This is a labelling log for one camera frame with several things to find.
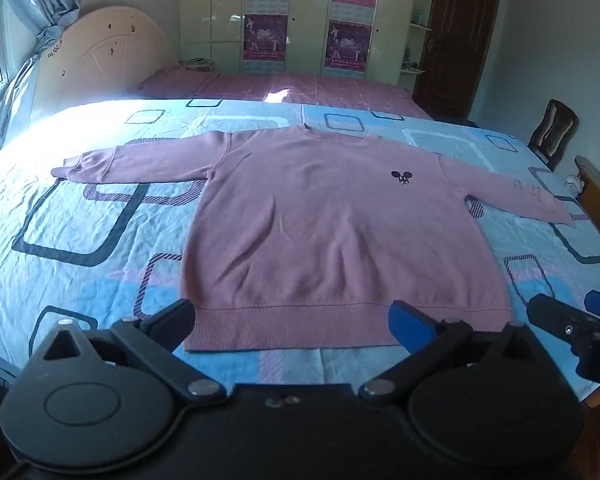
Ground blue patterned bed sheet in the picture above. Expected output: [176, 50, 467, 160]
[0, 97, 600, 411]

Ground stack of books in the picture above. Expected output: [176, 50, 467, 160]
[179, 57, 216, 74]

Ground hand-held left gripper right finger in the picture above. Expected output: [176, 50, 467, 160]
[357, 300, 548, 403]

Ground brown wooden door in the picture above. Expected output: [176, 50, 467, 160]
[412, 0, 503, 121]

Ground blue curtain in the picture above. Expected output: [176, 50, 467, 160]
[0, 0, 83, 146]

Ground pink sweater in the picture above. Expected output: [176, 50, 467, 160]
[50, 125, 588, 353]

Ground white corner shelf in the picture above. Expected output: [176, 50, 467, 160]
[399, 0, 441, 77]

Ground dark wooden chair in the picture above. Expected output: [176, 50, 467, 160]
[527, 99, 579, 171]

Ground cream wardrobe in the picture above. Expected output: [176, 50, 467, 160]
[180, 0, 421, 81]

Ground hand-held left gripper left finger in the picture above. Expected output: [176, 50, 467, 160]
[27, 298, 228, 406]

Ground cream headboard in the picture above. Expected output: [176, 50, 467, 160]
[32, 6, 178, 96]

